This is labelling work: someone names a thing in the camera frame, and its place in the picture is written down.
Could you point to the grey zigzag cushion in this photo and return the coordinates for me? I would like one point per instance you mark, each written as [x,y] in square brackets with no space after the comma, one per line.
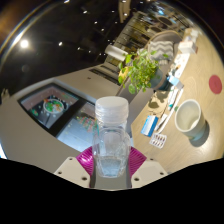
[160,50]

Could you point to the clear bottle with white cap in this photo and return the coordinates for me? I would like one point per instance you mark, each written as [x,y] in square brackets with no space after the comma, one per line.
[111,113]

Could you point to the small blue and white box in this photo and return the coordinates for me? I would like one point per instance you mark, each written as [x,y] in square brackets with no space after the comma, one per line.
[174,81]

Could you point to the white mug with green print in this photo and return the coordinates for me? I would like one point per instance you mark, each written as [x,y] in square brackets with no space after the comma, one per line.
[198,128]

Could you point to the ceiling lights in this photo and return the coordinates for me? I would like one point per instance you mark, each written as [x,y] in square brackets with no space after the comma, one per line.
[24,43]

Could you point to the pill blister pack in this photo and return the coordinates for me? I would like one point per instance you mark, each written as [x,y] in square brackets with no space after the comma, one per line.
[158,140]

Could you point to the green potted plant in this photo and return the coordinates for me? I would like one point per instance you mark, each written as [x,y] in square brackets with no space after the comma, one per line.
[140,71]

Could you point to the white and orange box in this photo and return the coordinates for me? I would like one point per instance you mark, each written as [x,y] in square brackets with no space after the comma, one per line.
[187,47]

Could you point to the beige curved sofa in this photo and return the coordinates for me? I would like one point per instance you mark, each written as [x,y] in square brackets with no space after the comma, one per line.
[136,103]

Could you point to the flat round red coaster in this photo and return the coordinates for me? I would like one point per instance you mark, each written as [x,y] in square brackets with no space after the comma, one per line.
[215,84]

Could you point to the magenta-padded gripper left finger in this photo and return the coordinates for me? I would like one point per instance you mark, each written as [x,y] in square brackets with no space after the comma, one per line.
[71,171]

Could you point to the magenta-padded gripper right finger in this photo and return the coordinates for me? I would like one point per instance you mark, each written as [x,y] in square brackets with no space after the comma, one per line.
[150,171]

